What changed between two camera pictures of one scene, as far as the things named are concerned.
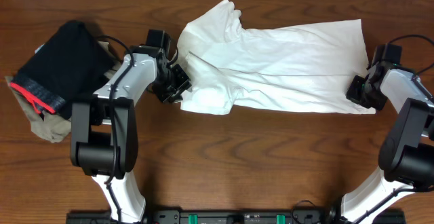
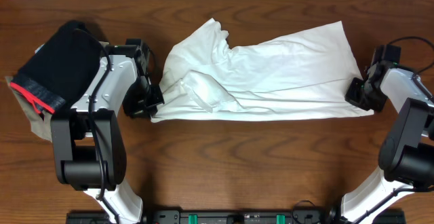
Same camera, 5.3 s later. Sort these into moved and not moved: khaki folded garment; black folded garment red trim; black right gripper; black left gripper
Moved: black left gripper
Not moved: black folded garment red trim; black right gripper; khaki folded garment
